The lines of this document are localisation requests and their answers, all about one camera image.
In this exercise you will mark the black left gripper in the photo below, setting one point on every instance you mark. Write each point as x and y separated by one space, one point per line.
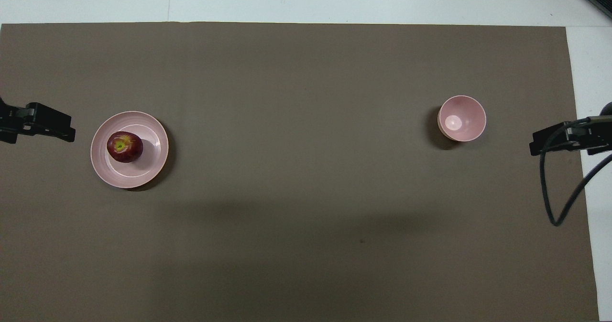
9 123

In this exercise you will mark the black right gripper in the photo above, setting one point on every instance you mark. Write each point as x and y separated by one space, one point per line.
597 135

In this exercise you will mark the red apple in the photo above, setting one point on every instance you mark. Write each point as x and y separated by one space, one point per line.
124 147

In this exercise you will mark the pink bowl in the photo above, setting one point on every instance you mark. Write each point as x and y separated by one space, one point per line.
464 119

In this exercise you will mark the pink plate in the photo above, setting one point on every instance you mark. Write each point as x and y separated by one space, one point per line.
149 165

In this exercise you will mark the brown table mat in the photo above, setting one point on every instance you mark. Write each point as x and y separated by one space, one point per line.
306 193

